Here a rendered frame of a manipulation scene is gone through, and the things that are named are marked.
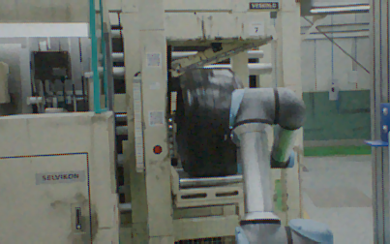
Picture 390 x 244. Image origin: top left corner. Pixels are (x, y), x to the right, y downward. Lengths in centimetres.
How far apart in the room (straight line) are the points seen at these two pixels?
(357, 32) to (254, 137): 1050
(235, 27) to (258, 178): 140
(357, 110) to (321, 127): 97
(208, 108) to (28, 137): 87
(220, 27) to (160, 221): 112
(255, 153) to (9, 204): 77
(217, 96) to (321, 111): 944
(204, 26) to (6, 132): 139
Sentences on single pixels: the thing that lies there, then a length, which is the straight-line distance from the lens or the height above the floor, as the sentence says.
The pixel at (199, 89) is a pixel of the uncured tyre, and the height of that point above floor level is 135.
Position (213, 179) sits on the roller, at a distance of 213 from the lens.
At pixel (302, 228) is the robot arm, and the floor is 95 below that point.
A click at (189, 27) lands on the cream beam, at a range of 245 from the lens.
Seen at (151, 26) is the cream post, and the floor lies 167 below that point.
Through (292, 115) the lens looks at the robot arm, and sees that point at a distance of 133.
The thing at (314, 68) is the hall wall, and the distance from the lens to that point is 1143.
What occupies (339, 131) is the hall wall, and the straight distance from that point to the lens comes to 1149.
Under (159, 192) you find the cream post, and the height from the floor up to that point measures 85.
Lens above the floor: 130
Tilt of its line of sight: 3 degrees down
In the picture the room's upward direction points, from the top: 2 degrees counter-clockwise
